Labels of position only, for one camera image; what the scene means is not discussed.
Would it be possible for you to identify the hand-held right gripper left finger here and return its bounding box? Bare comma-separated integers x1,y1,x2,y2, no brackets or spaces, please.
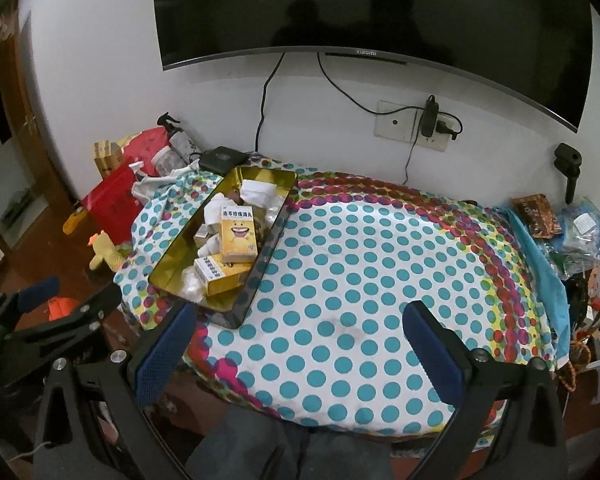
32,304,197,480

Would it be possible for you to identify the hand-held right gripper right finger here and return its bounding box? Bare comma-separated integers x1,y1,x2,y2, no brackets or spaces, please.
403,301,567,480

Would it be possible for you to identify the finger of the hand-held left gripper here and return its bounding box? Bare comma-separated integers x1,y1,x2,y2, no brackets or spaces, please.
0,277,61,342
2,284,123,378

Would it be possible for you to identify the gold tin tray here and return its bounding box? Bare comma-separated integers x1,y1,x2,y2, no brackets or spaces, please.
147,166,298,331

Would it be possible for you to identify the yellow medicine box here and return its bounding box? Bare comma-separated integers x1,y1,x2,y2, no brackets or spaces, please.
194,255,253,296
219,205,258,263

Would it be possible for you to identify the white mesh sock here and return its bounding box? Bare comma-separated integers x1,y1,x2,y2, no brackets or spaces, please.
240,181,281,206

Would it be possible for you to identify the orange cloth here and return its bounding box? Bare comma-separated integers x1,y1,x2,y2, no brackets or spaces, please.
45,297,81,322

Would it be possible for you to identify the yellow duck toy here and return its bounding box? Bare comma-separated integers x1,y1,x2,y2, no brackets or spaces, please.
89,230,131,271

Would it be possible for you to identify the yellow tool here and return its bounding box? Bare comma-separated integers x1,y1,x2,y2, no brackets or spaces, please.
62,205,88,236

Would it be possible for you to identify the polka dot tablecloth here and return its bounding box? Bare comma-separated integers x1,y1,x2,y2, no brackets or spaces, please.
114,157,561,441

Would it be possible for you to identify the red paper bag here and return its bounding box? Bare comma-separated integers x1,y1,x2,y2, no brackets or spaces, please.
80,162,141,243

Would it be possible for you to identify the wooden door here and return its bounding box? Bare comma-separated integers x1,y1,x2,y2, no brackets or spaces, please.
0,5,83,256

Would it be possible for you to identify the crumpled white plastic bag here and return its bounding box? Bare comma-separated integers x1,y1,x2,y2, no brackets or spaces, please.
131,162,201,203

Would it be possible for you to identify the blue cloth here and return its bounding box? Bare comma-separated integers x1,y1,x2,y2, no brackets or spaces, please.
500,207,571,361

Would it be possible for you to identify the wooden block holder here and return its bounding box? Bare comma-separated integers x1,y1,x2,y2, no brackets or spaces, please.
92,140,127,179

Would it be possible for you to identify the clear plastic jar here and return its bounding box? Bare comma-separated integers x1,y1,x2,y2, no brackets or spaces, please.
151,146,187,177

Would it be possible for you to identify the brown snack packet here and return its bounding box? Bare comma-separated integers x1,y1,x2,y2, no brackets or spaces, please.
511,195,563,238

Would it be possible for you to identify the red plastic bag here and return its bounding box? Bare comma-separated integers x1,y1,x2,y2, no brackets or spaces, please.
122,127,171,167

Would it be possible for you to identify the black spray bottle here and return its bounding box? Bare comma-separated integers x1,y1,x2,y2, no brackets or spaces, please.
157,112,196,161

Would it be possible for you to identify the plastic bag of packets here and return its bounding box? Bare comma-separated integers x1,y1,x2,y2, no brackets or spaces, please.
542,197,600,278

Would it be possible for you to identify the black set-top box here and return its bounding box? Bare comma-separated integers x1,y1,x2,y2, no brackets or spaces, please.
197,146,250,177

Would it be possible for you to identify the black power adapter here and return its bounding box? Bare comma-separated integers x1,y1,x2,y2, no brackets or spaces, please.
420,95,440,138

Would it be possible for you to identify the black television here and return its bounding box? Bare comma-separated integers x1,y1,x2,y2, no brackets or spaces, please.
152,0,595,133

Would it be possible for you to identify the orange bead string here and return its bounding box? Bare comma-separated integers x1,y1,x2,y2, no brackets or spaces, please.
560,337,593,393

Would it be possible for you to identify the black cable bundle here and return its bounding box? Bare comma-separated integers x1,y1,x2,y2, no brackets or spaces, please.
562,275,588,331

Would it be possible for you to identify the grey adapter cable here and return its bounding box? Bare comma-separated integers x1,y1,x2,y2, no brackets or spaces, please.
404,140,417,185

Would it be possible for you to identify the black wall bracket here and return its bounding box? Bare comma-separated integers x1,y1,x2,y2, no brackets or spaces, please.
554,143,583,205

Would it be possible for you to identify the black plug with cable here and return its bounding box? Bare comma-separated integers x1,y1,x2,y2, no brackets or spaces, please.
437,112,465,141

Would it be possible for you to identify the white wall socket plate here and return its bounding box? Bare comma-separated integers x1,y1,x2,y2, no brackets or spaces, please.
374,101,451,152

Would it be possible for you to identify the black television cable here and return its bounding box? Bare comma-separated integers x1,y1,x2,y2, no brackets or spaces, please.
317,52,423,115
255,52,286,153

